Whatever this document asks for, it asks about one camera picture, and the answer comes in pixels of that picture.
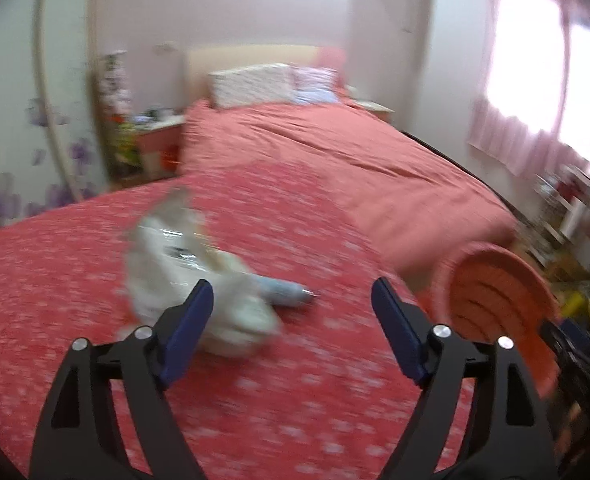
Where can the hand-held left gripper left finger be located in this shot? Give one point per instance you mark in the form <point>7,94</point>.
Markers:
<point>187,330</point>

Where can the pink nightstand with white top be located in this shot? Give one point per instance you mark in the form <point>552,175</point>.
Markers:
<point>157,150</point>

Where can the pink striped pillow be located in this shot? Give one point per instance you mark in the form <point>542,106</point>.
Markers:
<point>317,85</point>

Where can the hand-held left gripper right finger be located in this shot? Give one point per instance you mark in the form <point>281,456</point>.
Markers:
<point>397,330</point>

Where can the white floral pillow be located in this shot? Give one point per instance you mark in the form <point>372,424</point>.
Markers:
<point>252,85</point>

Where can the orange plastic laundry basket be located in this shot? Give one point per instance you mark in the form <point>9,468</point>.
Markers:
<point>490,285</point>

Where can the beige and pink headboard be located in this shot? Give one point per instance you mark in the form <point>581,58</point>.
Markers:
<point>255,55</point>

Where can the red floral blanket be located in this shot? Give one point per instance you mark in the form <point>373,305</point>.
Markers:
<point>300,385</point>

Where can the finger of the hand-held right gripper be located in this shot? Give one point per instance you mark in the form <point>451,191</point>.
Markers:
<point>572,332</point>

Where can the white green plastic bag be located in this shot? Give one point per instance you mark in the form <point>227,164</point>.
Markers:
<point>175,270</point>

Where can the salmon duvet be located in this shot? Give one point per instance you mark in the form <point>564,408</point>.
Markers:
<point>350,170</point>

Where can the light blue tube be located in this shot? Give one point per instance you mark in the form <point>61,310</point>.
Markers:
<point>285,294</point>

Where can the wardrobe with purple flower doors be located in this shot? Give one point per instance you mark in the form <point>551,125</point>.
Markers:
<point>15,110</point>

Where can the pink curtain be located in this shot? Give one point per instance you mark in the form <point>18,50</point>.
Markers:
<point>525,125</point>

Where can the yellow green plush toy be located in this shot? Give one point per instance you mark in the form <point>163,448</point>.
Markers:
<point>125,140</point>

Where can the clear tube of plush toys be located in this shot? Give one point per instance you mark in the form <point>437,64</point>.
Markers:
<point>115,95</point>

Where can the pink nightstand with papers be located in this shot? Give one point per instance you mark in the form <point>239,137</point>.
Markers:
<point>372,109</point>

